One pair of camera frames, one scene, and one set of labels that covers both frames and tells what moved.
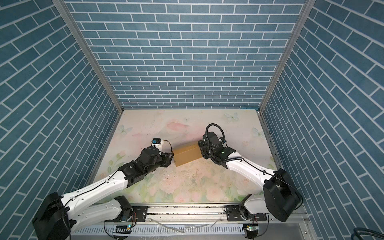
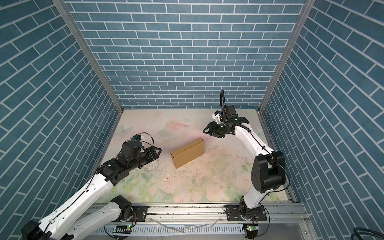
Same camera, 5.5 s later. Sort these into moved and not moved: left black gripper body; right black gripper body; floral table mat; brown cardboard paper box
Moved: right black gripper body; left black gripper body
Not moved: brown cardboard paper box; floral table mat
